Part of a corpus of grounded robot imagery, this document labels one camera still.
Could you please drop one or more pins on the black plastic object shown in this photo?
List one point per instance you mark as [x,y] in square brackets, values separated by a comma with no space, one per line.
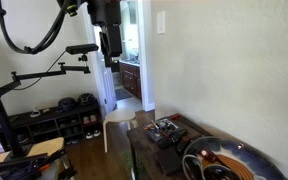
[172,137]

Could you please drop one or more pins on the small white shelf item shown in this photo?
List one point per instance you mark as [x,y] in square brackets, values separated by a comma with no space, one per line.
[35,113]

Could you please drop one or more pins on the red tipped black tool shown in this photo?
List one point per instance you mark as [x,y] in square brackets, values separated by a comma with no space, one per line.
[208,155]

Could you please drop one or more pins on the white light switch plate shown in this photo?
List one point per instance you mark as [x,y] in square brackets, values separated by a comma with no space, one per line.
[161,22]

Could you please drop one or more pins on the black bicycle helmet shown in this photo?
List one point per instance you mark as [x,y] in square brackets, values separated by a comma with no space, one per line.
[87,99]

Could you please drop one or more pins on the black flat case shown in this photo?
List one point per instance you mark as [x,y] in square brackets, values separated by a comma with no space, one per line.
[168,161]

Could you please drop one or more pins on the black stand pole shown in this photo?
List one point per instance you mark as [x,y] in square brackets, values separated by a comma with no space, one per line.
[2,116]

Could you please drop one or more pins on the pink and white shoes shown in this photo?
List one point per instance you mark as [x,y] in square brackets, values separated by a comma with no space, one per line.
[90,119]

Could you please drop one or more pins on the dark wooden shoe shelf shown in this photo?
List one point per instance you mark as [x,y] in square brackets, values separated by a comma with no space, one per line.
[47,125]

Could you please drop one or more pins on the light wooden board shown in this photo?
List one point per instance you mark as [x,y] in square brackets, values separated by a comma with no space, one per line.
[44,146]

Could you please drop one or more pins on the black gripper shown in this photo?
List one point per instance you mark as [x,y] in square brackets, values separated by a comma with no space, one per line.
[104,11]

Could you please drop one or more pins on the round white stool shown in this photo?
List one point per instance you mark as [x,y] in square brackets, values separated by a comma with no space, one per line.
[119,116]

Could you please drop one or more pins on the dark blue bicycle helmet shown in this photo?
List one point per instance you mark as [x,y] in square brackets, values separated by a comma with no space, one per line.
[66,104]

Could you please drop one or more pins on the black marker with red cap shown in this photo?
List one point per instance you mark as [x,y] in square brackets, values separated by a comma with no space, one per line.
[187,143]

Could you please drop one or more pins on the dark wooden side table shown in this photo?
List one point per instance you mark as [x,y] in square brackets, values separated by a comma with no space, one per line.
[144,156]

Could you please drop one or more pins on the dark door mat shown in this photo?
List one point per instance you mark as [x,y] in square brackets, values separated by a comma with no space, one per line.
[122,94]

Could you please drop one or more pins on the black tool clutter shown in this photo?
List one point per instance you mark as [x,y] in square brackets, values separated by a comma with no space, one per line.
[34,166]

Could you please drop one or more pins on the open tool kit tray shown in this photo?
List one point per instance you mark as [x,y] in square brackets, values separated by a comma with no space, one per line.
[160,128]

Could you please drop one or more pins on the black articulated camera mount arm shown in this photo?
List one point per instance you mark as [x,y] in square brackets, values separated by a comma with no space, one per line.
[44,74]

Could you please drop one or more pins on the dark blue ceramic bowl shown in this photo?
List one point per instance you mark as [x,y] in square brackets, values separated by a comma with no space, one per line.
[247,156]

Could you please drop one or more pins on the small red object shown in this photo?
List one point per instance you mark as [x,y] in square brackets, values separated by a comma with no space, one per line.
[175,116]

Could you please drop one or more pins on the brown wooden cabinet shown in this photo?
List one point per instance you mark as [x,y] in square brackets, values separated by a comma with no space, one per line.
[130,78]

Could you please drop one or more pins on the black bar camera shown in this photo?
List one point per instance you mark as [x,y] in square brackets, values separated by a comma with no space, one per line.
[81,49]

